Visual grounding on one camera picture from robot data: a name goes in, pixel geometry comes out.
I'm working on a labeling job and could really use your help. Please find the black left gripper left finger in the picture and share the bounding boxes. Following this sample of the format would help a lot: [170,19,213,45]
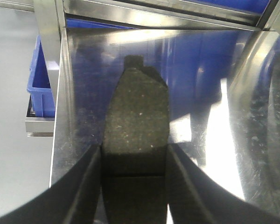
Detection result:
[0,145,101,224]

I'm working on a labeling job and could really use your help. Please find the grey brake pad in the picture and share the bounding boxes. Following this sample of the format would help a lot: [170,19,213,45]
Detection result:
[102,55,169,224]

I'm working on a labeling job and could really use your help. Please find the stainless steel roller rack frame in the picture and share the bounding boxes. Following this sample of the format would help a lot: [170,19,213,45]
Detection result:
[0,0,280,137]

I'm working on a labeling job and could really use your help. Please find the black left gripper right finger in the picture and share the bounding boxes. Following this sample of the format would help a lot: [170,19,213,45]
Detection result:
[165,144,280,224]

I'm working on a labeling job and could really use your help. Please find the lower blue bin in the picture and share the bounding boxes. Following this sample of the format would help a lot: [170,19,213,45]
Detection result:
[27,18,129,118]

